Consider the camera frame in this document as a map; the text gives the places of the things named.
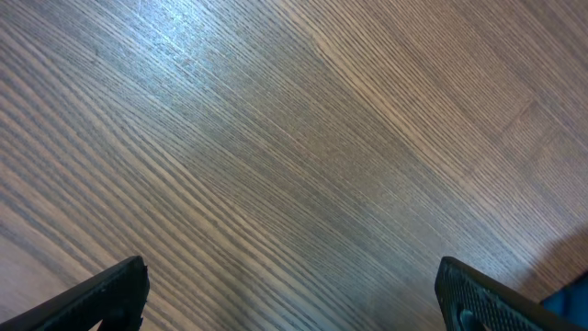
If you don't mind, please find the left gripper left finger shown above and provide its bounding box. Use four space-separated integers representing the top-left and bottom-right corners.
1 256 150 331

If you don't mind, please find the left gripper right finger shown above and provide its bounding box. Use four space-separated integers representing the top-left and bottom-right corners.
435 257 587 331

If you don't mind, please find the blue polo shirt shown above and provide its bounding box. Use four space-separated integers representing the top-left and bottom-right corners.
540 272 588 328

